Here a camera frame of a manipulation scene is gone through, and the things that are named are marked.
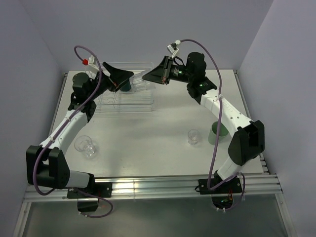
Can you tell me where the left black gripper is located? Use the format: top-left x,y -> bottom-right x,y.
88,62 -> 134,101

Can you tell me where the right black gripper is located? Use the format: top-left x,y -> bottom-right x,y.
142,56 -> 193,85

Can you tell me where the dark teal mug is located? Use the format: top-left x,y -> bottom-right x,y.
120,82 -> 131,92

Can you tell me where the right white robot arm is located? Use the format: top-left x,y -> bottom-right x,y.
142,52 -> 265,193

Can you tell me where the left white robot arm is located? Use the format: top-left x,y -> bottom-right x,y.
26,62 -> 134,197

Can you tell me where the clear acrylic dish rack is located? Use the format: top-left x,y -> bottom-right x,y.
95,62 -> 154,115

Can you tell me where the small clear glass right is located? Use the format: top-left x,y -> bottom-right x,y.
188,129 -> 201,145

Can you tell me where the light green plastic cup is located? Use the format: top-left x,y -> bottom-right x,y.
208,121 -> 229,145

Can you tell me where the black box under left base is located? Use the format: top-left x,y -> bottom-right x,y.
77,201 -> 99,213

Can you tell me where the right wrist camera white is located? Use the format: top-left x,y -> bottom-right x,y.
167,40 -> 181,58

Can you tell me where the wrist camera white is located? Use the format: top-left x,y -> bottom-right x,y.
167,40 -> 181,58
82,55 -> 99,74

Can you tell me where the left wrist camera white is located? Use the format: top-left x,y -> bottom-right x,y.
82,55 -> 99,74

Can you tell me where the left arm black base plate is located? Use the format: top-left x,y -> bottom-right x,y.
67,182 -> 113,199

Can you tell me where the aluminium rail frame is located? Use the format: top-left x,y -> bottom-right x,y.
13,81 -> 297,237

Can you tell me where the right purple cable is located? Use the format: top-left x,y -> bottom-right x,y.
179,39 -> 246,211

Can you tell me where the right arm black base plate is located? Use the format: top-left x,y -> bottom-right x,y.
195,177 -> 242,195

